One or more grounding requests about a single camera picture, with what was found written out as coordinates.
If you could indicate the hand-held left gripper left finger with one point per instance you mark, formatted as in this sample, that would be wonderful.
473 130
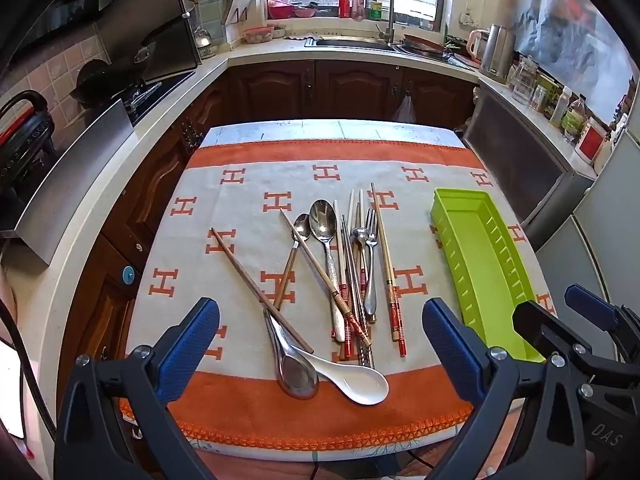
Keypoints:
192 345

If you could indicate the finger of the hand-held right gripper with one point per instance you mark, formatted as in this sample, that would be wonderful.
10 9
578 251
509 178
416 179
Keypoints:
542 325
592 306

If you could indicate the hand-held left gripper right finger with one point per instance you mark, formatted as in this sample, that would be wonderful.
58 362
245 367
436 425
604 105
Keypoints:
450 340

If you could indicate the green plastic utensil tray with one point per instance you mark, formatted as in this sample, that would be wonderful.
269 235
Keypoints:
480 260

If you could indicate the dark brown wooden chopstick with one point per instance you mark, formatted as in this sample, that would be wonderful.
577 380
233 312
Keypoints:
250 280

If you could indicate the white ceramic soup spoon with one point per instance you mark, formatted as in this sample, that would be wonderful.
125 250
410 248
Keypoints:
360 382

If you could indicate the metal soup spoon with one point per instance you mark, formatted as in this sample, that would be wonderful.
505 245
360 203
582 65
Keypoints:
295 375

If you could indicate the metal fork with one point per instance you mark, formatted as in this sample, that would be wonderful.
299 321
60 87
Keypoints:
371 260

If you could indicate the bundle of red-tipped chopsticks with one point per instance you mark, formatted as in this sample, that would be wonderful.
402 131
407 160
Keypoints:
307 251

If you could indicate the large metal spoon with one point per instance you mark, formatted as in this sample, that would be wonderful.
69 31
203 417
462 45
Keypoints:
322 220

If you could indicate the grey refrigerator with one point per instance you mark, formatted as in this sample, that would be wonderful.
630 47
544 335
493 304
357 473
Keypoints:
600 240

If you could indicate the blue round cabinet knob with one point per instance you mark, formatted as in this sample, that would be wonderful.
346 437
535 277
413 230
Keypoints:
129 275

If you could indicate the orange white patterned towel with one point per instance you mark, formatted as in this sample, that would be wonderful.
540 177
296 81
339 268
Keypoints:
240 240

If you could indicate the stainless steel cabinet appliance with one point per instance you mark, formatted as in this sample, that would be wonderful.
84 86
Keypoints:
525 160

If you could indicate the red label jar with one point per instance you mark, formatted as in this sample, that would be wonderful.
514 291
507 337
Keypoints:
590 141

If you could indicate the green label bottle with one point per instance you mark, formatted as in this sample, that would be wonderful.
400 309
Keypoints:
573 120

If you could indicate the white smartphone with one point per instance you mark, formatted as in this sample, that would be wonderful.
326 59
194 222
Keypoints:
10 390

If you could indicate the clear plastic bottle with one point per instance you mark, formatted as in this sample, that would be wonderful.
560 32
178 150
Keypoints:
560 107

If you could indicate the low stainless steel panel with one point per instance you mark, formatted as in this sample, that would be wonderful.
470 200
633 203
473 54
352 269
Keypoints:
75 180

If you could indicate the white plastic bag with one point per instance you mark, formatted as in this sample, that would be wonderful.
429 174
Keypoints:
404 110

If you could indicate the clear glass pitcher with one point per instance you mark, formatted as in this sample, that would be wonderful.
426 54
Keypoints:
522 77

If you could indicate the light blue tablecloth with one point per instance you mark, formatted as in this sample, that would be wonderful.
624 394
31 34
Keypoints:
325 130

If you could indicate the black gas stove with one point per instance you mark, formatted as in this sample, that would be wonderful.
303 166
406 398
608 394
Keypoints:
150 91

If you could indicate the black red electric griddle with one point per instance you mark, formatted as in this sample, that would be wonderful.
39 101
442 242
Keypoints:
22 145

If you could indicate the steel electric kettle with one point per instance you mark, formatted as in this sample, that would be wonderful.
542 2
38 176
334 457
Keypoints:
496 55

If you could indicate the dark wooden base cabinets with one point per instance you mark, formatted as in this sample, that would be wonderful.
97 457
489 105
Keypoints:
350 87

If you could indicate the black wok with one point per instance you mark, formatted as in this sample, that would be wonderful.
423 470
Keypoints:
92 82

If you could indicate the pink white jug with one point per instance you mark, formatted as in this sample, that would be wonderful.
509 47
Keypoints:
475 46

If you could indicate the red pan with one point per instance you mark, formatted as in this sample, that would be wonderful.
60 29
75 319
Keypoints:
425 40

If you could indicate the small steel kettle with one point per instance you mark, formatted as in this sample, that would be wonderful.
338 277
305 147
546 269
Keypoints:
202 37

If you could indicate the steel kitchen sink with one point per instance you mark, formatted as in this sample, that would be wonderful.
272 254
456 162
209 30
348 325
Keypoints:
345 44

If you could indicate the pink lidded food container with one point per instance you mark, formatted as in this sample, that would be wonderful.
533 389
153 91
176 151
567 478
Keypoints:
258 35

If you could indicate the tall stainless splash guard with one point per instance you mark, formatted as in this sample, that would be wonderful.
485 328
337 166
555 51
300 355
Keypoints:
150 30

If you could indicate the steel kitchen faucet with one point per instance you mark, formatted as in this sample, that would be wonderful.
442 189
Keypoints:
389 22

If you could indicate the green dish soap bottle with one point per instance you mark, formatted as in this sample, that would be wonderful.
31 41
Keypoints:
376 11

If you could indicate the pink basin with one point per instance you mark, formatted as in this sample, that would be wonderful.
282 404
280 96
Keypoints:
279 9

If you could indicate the white cutting board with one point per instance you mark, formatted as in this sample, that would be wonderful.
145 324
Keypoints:
239 0

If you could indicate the pink bottle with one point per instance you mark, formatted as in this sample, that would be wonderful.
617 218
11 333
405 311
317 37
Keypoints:
358 2

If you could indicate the small pink bowl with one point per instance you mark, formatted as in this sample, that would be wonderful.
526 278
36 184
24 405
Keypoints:
304 11

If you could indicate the plastic wall sheet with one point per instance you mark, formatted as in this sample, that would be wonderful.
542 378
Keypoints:
565 30

